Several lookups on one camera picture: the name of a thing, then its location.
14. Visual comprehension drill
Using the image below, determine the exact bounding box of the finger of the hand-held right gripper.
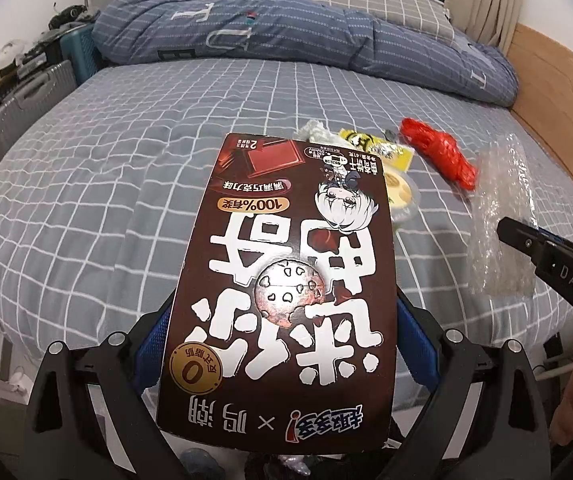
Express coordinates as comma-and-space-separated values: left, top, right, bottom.
496, 216, 554, 266

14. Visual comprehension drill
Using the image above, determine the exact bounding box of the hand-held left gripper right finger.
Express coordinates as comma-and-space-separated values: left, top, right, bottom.
391, 287, 549, 480

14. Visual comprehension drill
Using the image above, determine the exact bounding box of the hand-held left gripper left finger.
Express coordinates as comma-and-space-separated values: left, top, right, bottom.
25, 287, 177, 480

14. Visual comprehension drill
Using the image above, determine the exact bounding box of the clear bubble wrap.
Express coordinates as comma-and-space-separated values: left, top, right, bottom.
466, 135, 537, 297

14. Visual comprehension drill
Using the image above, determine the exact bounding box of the red plastic bag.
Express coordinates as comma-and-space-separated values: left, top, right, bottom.
399, 118, 479, 192

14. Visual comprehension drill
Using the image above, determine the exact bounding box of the yellow yogurt cup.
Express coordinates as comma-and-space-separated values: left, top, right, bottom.
383, 169, 419, 223

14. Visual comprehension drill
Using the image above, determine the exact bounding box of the brown chocolate snack box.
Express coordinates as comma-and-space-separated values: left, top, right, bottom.
156, 132, 396, 448

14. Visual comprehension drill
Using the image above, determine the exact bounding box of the yellow white snack packet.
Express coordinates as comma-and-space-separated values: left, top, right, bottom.
339, 130, 413, 173

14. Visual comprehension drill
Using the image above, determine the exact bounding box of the white tissue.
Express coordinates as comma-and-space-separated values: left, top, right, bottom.
300, 120, 339, 142

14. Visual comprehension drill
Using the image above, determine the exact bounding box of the wooden headboard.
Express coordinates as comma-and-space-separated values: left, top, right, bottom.
506, 22, 573, 231

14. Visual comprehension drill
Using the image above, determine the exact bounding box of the grey checked bed cover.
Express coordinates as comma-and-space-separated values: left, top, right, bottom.
0, 57, 573, 361

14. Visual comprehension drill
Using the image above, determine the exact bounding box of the beige curtain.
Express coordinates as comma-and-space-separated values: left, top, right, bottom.
443, 0, 519, 56

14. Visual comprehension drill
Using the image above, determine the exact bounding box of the grey checked pillow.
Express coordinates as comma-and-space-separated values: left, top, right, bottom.
310, 0, 454, 43

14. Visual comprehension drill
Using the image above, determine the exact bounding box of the grey suitcase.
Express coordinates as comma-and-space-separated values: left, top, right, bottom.
0, 60, 77, 171

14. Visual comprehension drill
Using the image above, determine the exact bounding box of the blue striped duvet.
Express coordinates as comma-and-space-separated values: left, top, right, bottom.
91, 0, 517, 108

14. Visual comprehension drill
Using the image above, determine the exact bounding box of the teal suitcase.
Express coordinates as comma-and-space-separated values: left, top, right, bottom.
61, 25, 101, 86

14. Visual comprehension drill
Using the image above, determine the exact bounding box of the white plastic appliance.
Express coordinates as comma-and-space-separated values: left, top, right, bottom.
0, 40, 22, 83

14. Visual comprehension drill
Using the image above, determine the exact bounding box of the black clutter pile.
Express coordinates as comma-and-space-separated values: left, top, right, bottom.
49, 5, 92, 31

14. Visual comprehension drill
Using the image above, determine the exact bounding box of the white cable tangle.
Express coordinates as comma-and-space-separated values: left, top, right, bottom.
6, 370, 32, 396

